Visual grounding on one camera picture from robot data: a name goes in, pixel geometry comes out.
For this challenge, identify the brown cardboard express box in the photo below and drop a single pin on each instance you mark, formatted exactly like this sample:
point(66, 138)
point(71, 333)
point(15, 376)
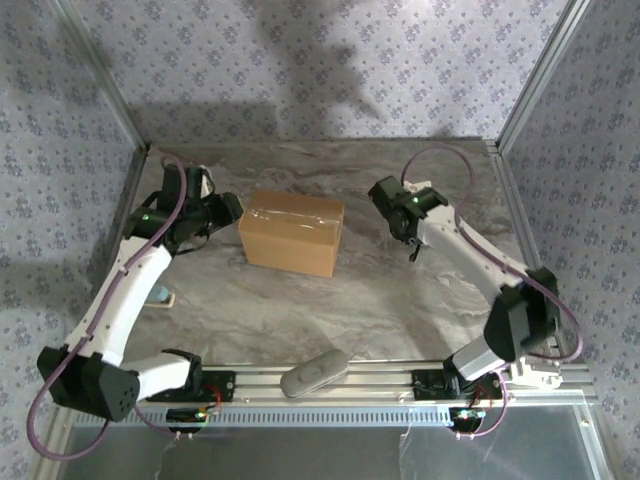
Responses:
point(290, 245)

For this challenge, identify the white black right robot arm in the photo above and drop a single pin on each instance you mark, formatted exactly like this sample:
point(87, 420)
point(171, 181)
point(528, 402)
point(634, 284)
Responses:
point(465, 245)

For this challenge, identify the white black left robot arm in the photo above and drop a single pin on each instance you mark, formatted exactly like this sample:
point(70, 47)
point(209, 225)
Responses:
point(125, 290)

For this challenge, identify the small blue cream object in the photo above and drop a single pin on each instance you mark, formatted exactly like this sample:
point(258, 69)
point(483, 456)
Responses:
point(167, 300)

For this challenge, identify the grey fabric oval pouch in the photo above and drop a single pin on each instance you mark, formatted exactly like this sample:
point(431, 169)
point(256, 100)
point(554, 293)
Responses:
point(312, 375)

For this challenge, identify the floral print cloth backdrop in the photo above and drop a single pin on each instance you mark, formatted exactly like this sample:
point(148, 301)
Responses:
point(320, 60)

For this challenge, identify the shiny metal sheet panel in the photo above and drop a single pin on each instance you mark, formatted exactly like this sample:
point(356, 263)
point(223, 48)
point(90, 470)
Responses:
point(320, 455)

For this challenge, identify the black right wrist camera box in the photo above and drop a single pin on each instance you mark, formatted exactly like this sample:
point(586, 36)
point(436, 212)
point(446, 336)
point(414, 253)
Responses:
point(386, 195)

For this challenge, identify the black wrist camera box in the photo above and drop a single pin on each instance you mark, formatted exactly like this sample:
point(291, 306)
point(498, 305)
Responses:
point(386, 195)
point(231, 207)

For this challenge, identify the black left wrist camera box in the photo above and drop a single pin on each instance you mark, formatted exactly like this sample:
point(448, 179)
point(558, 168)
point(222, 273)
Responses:
point(231, 207)

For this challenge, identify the aluminium side rail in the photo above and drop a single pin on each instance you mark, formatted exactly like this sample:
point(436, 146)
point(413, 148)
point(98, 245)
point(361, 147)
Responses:
point(515, 200)
point(121, 200)

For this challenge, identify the aluminium frame post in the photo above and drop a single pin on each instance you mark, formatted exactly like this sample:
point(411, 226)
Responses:
point(540, 75)
point(107, 80)

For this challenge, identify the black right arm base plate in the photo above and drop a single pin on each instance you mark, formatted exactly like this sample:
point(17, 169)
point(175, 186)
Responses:
point(425, 387)

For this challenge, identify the aluminium mounting rail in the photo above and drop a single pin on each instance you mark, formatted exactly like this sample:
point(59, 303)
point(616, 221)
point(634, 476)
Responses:
point(375, 387)

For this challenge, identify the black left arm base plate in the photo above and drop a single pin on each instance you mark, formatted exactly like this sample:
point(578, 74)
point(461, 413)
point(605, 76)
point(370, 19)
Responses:
point(222, 387)

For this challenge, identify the white printed bracket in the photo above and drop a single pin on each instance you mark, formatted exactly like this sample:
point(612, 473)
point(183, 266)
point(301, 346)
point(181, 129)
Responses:
point(542, 377)

